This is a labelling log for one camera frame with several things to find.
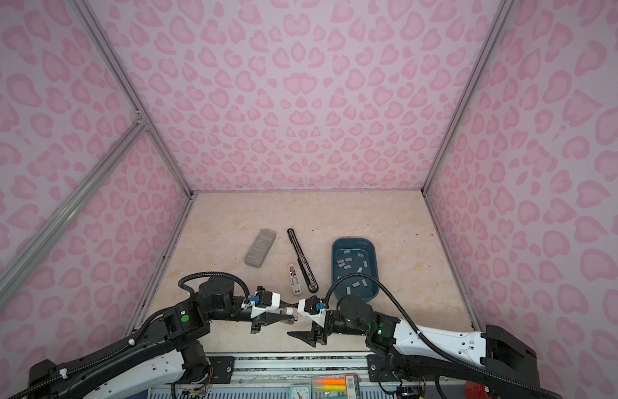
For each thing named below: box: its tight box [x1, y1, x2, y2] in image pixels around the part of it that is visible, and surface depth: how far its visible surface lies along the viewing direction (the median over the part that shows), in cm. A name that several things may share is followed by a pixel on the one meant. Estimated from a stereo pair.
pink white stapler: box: [289, 263, 302, 296], surface depth 92 cm
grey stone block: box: [244, 228, 276, 269], surface depth 100 cm
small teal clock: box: [289, 383, 313, 399], surface depth 69 cm
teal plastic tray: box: [331, 237, 379, 302], surface depth 97 cm
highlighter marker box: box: [311, 374, 359, 399], surface depth 71 cm
